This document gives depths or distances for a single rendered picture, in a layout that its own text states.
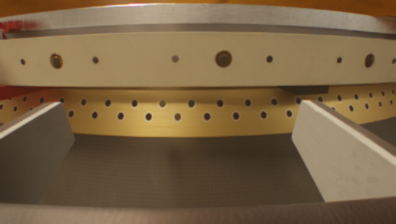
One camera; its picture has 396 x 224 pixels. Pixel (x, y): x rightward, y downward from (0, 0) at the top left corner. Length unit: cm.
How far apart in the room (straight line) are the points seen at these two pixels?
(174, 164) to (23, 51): 19
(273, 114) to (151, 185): 16
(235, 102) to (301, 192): 13
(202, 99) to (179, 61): 6
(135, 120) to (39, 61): 11
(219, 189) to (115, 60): 17
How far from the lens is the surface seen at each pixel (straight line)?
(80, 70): 22
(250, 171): 24
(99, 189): 26
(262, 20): 24
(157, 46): 18
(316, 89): 25
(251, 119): 24
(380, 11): 35
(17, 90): 29
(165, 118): 23
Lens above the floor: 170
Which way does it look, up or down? 19 degrees down
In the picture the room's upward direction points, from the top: straight up
